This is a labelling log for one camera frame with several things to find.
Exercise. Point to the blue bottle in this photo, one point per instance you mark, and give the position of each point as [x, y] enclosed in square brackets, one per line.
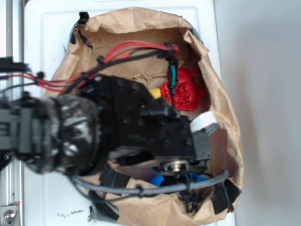
[160, 180]

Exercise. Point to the yellow microfiber cloth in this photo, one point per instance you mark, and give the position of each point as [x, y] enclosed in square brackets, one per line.
[155, 92]

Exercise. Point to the brown paper bag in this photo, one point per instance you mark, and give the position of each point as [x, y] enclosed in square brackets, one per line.
[97, 36]

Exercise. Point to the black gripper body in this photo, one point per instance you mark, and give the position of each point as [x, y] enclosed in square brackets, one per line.
[137, 129]

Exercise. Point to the aluminium frame rail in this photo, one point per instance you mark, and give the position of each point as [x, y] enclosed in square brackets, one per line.
[11, 65]

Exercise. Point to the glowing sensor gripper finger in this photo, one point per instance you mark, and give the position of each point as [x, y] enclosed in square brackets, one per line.
[201, 128]

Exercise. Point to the metal corner bracket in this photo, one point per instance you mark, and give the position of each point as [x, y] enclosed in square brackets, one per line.
[8, 215]

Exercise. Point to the red crumpled cloth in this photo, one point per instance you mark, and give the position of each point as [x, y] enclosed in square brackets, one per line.
[188, 94]

